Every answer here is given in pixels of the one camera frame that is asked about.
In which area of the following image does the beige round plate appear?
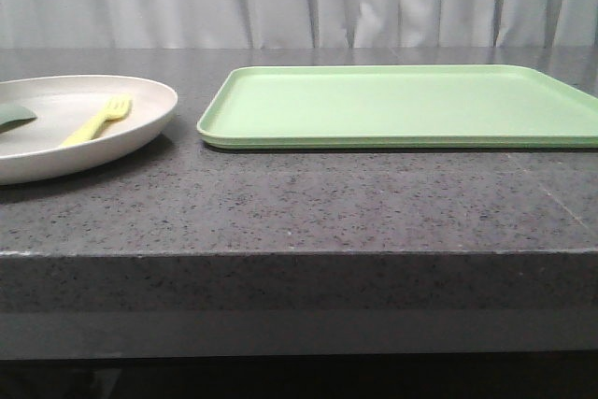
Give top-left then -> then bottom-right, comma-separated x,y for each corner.
1,75 -> 178,185

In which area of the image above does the teal green spoon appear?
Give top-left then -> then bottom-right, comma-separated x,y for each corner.
0,104 -> 37,134

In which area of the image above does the light green serving tray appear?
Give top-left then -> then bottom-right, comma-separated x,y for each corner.
197,64 -> 597,150

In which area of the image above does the yellow plastic fork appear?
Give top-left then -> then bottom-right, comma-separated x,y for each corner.
60,94 -> 133,148

